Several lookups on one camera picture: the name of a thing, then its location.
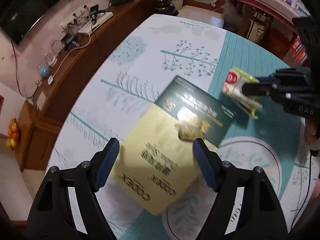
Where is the orange cardboard box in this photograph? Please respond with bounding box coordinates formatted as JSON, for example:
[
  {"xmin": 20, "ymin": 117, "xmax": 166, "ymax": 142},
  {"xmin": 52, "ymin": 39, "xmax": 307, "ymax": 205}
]
[{"xmin": 287, "ymin": 36, "xmax": 307, "ymax": 64}]

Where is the white set-top box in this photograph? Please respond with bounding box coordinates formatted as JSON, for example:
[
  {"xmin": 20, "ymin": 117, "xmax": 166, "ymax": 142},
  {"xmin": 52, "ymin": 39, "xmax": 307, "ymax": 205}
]
[{"xmin": 61, "ymin": 11, "xmax": 113, "ymax": 37}]

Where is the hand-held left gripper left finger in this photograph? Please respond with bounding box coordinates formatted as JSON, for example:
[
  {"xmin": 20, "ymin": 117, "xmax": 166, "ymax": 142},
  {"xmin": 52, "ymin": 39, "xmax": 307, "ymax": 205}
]
[{"xmin": 25, "ymin": 137, "xmax": 120, "ymax": 240}]

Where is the dark green flat box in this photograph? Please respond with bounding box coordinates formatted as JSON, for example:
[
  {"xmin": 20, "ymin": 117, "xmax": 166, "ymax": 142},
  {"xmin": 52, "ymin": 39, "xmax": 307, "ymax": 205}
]
[{"xmin": 155, "ymin": 75, "xmax": 237, "ymax": 148}]

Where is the small green snack packet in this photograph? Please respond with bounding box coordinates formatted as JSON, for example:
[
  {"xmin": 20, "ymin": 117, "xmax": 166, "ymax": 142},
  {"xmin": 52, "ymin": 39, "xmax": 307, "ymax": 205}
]
[{"xmin": 222, "ymin": 67, "xmax": 262, "ymax": 120}]

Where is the dark round pot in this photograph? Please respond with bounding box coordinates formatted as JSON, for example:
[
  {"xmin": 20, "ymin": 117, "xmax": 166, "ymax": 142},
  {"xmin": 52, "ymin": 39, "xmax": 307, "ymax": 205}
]
[{"xmin": 153, "ymin": 0, "xmax": 178, "ymax": 17}]

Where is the fruit bowl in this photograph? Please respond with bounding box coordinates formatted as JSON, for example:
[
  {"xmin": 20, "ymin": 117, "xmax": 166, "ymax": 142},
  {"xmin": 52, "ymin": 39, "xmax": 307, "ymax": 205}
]
[{"xmin": 5, "ymin": 118, "xmax": 20, "ymax": 150}]

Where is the television power cable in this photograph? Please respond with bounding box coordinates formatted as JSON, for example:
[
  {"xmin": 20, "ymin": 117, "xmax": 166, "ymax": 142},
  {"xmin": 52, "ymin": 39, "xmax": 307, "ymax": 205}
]
[{"xmin": 10, "ymin": 39, "xmax": 34, "ymax": 99}]

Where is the black television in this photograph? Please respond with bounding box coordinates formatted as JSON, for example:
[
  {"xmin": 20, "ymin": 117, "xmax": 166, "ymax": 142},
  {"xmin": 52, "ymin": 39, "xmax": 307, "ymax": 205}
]
[{"xmin": 0, "ymin": 0, "xmax": 95, "ymax": 45}]

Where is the black cable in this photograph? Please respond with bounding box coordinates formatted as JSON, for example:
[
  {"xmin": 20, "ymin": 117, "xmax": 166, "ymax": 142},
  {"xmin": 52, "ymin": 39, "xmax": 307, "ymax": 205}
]
[{"xmin": 290, "ymin": 149, "xmax": 317, "ymax": 233}]

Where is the pale yellow paper box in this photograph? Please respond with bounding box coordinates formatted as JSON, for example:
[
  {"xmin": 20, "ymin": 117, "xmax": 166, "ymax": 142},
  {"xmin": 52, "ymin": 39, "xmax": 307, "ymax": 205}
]
[{"xmin": 109, "ymin": 104, "xmax": 218, "ymax": 217}]

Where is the black power adapter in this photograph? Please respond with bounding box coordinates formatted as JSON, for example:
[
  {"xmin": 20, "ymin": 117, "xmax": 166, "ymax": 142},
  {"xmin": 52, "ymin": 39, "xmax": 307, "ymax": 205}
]
[{"xmin": 61, "ymin": 34, "xmax": 78, "ymax": 51}]

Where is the person's right hand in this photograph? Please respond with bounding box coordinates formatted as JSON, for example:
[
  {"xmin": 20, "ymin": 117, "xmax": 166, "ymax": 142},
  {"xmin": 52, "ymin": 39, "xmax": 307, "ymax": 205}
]
[{"xmin": 304, "ymin": 119, "xmax": 320, "ymax": 145}]

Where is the steel pot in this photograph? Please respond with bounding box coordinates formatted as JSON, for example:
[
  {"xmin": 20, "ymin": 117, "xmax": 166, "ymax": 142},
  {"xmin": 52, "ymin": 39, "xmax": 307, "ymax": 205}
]
[{"xmin": 246, "ymin": 12, "xmax": 273, "ymax": 45}]

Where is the blue round ornament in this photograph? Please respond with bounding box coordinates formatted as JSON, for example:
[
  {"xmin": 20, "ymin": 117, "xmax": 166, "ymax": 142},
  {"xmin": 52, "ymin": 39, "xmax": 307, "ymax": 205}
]
[{"xmin": 37, "ymin": 65, "xmax": 50, "ymax": 77}]

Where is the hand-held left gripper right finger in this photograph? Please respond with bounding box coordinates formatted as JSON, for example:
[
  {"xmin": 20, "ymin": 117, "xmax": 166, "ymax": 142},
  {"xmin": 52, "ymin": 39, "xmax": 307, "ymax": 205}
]
[{"xmin": 192, "ymin": 137, "xmax": 288, "ymax": 240}]

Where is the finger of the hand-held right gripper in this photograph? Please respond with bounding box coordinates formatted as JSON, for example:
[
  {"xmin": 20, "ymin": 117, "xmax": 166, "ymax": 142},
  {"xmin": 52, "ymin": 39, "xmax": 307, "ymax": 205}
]
[
  {"xmin": 258, "ymin": 67, "xmax": 310, "ymax": 85},
  {"xmin": 241, "ymin": 82, "xmax": 286, "ymax": 105}
]

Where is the wooden television cabinet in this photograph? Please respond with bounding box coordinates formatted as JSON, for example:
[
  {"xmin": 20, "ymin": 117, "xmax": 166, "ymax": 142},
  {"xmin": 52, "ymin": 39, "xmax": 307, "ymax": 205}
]
[{"xmin": 17, "ymin": 0, "xmax": 154, "ymax": 173}]

